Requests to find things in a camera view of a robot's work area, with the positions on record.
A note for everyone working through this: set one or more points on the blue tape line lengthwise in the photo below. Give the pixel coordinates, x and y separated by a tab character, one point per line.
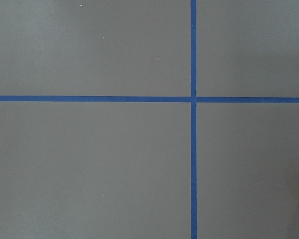
193	117

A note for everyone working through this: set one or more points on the blue tape line crosswise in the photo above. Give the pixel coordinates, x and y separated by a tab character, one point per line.
149	99

